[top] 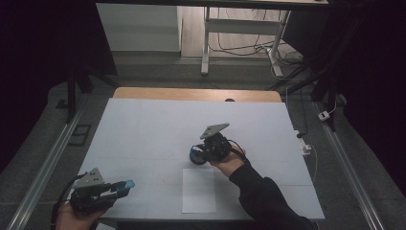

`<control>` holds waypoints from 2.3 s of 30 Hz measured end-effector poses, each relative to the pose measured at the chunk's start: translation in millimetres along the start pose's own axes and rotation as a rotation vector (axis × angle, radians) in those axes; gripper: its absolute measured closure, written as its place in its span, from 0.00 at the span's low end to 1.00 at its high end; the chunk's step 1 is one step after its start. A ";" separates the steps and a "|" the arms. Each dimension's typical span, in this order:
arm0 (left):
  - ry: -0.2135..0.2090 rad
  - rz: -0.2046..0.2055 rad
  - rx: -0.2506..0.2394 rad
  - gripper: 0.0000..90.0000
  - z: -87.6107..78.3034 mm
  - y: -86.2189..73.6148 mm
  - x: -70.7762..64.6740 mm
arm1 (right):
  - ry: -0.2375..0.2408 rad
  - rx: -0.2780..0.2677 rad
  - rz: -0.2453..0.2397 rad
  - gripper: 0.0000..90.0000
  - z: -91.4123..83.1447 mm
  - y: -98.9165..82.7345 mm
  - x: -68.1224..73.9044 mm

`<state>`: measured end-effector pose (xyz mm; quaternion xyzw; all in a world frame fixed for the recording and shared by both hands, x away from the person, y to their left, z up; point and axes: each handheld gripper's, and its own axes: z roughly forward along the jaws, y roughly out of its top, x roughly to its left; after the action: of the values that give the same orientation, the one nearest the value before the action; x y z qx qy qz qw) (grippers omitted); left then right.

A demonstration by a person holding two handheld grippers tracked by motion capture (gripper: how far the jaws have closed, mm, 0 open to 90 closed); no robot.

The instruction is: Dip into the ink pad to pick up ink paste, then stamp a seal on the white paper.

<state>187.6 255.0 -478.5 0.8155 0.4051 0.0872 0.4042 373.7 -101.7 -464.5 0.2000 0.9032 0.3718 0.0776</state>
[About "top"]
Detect large white table cover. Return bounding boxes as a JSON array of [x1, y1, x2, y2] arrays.
[[77, 97, 326, 221]]

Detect black curtain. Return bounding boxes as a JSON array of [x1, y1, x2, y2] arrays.
[[282, 0, 406, 196], [0, 0, 118, 175]]

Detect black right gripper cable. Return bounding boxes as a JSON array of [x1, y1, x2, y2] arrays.
[[227, 139, 252, 166]]

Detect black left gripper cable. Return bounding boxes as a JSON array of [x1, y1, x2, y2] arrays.
[[50, 172, 88, 230]]

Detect person's right hand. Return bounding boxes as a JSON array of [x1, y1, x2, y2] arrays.
[[208, 144, 247, 178]]

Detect white plug adapter with cable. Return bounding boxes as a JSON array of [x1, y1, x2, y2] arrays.
[[294, 129, 320, 185]]

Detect aluminium floor rail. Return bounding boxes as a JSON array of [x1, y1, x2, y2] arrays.
[[313, 101, 387, 230], [5, 103, 84, 230]]

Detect white desk frame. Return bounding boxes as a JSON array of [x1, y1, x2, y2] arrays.
[[200, 6, 293, 79]]

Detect round blue container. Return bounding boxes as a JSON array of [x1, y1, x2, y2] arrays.
[[189, 145, 209, 167]]

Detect black floor cables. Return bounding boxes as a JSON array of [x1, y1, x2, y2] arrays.
[[215, 7, 305, 66]]

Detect black metal stand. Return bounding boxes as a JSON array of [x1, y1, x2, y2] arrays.
[[64, 61, 120, 125], [269, 6, 368, 132]]

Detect small white paper sheet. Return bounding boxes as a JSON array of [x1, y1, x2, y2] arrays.
[[181, 168, 217, 215]]

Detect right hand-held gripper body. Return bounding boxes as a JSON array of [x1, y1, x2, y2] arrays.
[[199, 122, 234, 163]]

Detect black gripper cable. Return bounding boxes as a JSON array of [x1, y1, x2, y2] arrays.
[[50, 172, 88, 230], [227, 139, 252, 166]]

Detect black floor frame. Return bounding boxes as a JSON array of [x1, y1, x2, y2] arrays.
[[67, 124, 93, 148]]

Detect person's left hand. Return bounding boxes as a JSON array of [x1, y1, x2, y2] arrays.
[[56, 202, 107, 230]]

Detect white cabinet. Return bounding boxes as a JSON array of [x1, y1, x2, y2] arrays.
[[96, 3, 184, 54]]

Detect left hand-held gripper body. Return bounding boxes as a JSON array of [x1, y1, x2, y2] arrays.
[[69, 167, 119, 215]]

